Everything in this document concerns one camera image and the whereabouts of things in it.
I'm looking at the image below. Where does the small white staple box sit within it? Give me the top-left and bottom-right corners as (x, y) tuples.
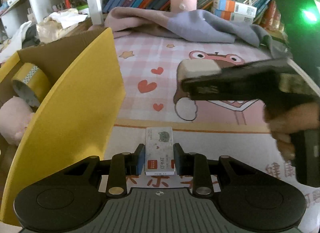
(144, 127), (175, 176)

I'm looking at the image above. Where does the beige eraser block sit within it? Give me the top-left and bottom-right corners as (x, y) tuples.
(176, 59), (221, 89)

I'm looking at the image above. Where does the person right hand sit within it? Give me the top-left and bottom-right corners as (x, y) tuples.
(264, 102), (319, 162)

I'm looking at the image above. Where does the pink cartoon desk mat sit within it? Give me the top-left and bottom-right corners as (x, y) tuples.
(100, 32), (320, 233)

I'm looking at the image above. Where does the yellow cardboard box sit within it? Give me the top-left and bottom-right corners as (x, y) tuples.
(1, 28), (125, 226)

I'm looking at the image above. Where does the orange white box lower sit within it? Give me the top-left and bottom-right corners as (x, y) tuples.
(212, 8), (254, 24)

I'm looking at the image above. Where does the orange white box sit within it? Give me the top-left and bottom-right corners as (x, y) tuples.
(213, 0), (257, 18)
(212, 8), (254, 24)

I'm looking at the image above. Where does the orange white box upper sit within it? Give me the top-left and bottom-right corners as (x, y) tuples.
(213, 0), (257, 18)

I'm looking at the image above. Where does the purple grey cloth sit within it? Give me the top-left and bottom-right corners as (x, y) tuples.
(104, 7), (276, 57)

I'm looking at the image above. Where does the pink plush toy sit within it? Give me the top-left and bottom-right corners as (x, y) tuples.
(1, 96), (34, 146)

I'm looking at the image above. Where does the yellow tape roll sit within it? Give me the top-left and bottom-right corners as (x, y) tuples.
(11, 63), (52, 108)

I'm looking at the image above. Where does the white crumpled bag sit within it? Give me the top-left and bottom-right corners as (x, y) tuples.
(36, 8), (87, 44)

